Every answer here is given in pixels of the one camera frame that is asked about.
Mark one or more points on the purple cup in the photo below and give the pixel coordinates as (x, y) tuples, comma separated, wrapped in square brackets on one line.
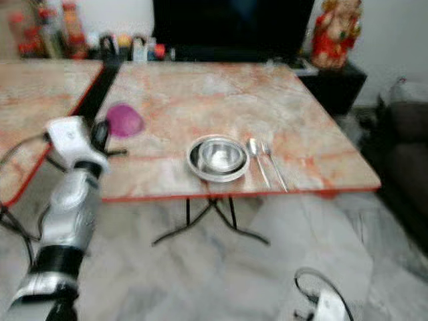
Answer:
[(124, 120)]

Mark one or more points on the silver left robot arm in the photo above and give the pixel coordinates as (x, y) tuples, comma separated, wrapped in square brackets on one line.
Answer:
[(70, 214)]

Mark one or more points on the round steel plate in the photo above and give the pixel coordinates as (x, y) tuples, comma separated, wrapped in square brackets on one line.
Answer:
[(192, 166)]

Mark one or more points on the small marble-pattern folding table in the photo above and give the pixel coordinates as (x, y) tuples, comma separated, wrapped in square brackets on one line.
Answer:
[(33, 100)]

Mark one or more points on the small black jar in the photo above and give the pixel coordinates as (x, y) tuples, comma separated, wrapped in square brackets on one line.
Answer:
[(108, 48)]

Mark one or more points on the small white container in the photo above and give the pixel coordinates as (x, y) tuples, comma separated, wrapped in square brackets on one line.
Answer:
[(140, 50)]

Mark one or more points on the small red container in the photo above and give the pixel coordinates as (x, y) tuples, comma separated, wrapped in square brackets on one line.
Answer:
[(160, 51)]

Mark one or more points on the steel bowl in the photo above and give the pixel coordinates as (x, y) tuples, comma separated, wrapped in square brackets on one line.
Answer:
[(219, 156)]

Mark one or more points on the orange-labelled red-capped bottle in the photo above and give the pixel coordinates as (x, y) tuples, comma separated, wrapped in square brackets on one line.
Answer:
[(75, 33)]

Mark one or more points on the tall clear bottle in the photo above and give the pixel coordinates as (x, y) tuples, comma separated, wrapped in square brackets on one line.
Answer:
[(51, 33)]

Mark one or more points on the short red-capped bottle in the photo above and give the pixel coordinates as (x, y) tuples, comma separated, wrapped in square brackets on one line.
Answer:
[(23, 37)]

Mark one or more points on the large marble-pattern folding table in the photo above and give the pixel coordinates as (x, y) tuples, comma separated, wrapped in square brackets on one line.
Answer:
[(241, 97)]

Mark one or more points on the steel spoon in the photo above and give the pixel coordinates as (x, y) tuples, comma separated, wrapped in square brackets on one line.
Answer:
[(253, 147)]

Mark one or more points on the steel fork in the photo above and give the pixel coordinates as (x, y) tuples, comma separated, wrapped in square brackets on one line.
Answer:
[(274, 167)]

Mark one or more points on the black television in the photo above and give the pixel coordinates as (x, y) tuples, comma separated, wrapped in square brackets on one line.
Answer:
[(231, 23)]

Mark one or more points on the black television cabinet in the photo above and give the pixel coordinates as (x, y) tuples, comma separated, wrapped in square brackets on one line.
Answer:
[(341, 87)]

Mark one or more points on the red and gold idol statue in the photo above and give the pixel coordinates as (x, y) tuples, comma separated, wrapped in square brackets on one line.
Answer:
[(334, 37)]

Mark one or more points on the dark sofa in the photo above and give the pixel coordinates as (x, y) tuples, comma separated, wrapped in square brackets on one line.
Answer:
[(408, 154)]

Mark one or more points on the grey cushion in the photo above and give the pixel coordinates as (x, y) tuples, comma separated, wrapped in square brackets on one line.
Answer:
[(404, 90)]

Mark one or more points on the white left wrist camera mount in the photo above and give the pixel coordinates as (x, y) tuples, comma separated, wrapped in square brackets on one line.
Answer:
[(68, 137)]

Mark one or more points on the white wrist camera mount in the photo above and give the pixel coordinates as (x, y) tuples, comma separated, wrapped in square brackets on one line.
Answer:
[(68, 137), (330, 306)]

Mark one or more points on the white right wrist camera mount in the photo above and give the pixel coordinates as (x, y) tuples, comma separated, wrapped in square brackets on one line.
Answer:
[(330, 306)]

